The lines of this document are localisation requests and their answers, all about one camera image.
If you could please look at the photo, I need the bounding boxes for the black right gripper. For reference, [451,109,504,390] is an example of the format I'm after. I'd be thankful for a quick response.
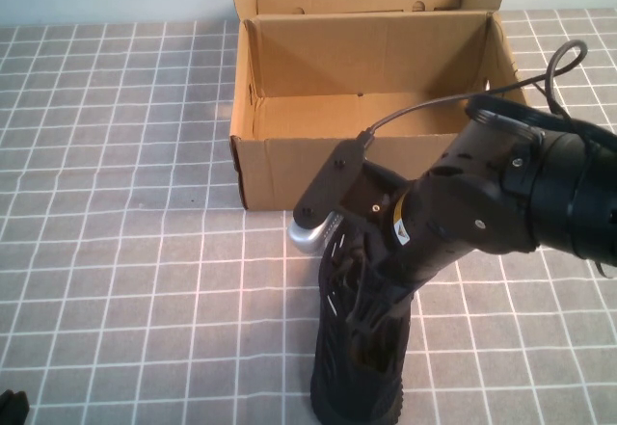
[333,161,421,337]

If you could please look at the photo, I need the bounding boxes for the black knit sneaker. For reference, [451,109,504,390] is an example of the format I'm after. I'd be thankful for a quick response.
[308,225,416,425]

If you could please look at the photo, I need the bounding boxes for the brown cardboard shoe box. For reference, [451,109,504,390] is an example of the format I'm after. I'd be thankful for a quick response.
[228,0,539,212]

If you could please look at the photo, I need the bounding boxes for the grey white checked tablecloth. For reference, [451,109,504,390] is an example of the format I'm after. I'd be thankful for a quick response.
[0,8,617,425]

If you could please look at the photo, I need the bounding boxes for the right wrist camera black silver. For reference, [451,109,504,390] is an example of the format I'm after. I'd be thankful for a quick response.
[287,138,373,256]

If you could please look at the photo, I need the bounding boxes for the black right camera cable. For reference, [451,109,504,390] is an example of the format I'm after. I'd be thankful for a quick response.
[359,39,589,146]

